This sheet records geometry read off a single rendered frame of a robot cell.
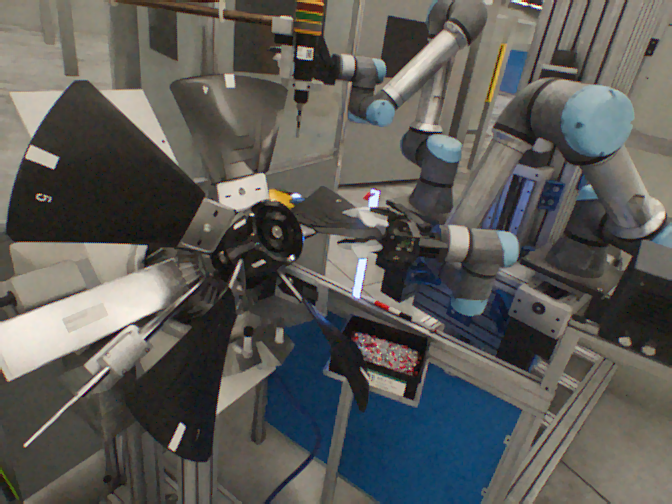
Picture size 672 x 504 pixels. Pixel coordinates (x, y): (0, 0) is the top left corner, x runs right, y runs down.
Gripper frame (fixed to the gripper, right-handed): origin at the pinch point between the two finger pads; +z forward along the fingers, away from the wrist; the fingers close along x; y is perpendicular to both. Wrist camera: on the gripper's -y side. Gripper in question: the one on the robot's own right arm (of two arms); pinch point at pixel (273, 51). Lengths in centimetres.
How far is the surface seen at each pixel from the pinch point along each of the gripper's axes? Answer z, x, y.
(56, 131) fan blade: 43, -72, -2
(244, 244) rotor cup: 19, -75, 14
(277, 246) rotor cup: 13, -75, 15
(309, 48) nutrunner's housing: 8, -61, -13
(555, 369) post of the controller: -52, -89, 42
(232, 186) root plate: 19, -61, 12
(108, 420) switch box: 44, -65, 69
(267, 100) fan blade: 10.7, -47.2, -0.3
